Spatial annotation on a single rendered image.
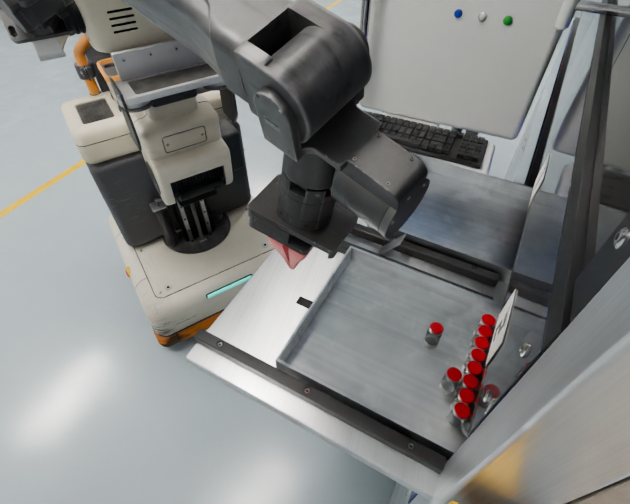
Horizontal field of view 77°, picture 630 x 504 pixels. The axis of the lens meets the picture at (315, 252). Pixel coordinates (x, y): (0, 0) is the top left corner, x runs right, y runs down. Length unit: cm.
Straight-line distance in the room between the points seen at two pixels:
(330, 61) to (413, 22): 98
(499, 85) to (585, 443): 107
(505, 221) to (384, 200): 63
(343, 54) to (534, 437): 28
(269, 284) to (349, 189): 43
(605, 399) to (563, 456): 8
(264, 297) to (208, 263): 90
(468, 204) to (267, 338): 52
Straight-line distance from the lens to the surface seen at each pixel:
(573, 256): 38
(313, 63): 28
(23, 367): 197
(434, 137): 123
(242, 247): 162
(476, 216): 90
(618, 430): 30
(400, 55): 129
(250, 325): 68
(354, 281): 72
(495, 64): 125
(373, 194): 31
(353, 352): 65
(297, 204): 37
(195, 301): 153
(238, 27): 31
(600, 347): 25
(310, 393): 60
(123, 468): 162
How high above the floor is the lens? 145
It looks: 48 degrees down
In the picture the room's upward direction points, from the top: straight up
